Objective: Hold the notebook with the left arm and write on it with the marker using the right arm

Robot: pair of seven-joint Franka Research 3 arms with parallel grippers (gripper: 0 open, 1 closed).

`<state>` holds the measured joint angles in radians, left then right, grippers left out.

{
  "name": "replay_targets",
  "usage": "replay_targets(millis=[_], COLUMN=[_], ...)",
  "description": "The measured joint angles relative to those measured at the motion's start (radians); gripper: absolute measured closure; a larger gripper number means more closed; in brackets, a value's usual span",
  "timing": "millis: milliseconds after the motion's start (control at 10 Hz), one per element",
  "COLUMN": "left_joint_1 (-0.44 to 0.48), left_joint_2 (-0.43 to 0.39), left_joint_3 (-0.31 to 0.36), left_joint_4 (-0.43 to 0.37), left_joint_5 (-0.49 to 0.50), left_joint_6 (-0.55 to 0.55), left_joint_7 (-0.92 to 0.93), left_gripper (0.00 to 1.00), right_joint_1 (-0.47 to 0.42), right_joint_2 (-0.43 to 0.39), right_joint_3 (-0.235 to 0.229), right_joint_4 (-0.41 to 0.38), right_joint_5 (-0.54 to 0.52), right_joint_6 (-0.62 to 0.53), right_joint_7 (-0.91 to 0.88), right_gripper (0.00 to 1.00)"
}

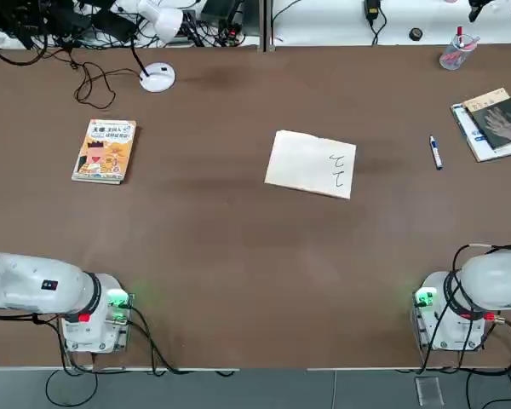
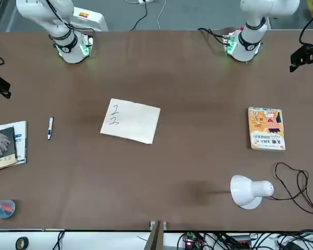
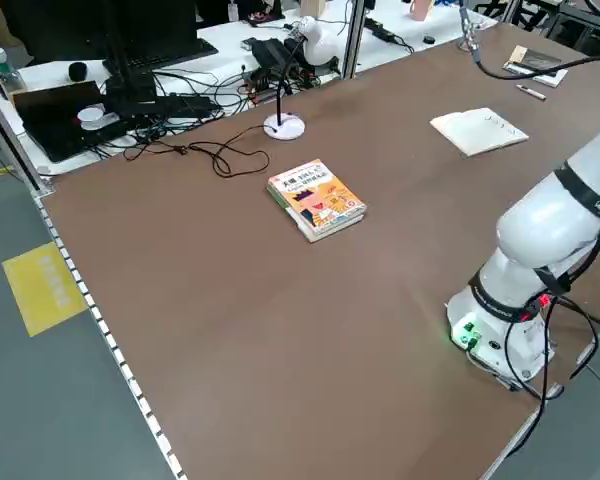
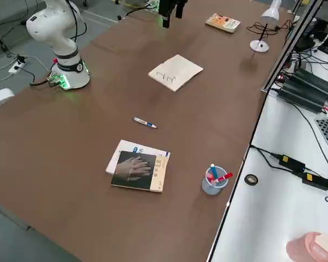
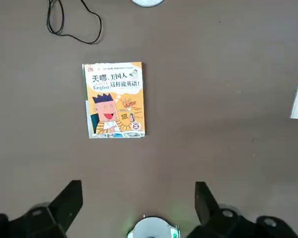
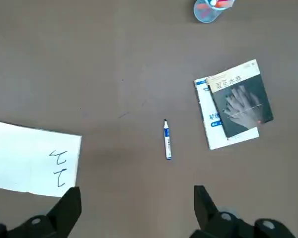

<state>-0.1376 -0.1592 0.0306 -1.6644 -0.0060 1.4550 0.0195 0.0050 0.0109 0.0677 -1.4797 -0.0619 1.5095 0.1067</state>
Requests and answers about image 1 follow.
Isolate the white blue-label marker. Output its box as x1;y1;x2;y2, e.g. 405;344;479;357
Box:
428;135;445;171

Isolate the white lined notebook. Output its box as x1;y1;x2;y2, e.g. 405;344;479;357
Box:
263;130;358;201

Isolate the black power adapter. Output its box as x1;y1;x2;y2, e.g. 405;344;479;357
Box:
363;0;383;23

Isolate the white blue book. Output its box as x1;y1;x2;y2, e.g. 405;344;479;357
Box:
450;101;511;164

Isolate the white desk lamp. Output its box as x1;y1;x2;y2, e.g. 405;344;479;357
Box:
129;0;185;94

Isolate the metal floor plate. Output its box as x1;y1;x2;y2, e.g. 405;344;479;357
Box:
415;376;445;408

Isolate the colourful orange yellow book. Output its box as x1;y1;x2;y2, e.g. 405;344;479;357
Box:
72;118;138;182

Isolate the aluminium frame post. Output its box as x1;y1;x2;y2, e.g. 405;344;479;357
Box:
257;0;278;54

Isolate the black right base cable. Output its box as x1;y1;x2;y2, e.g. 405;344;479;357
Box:
419;242;511;409

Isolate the black base cable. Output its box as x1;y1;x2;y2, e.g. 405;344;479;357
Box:
419;242;511;409
0;293;235;408

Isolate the black lamp cable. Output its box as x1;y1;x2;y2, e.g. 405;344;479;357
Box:
70;49;150;112

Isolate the black left base cable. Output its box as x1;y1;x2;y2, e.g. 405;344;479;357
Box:
0;293;235;408

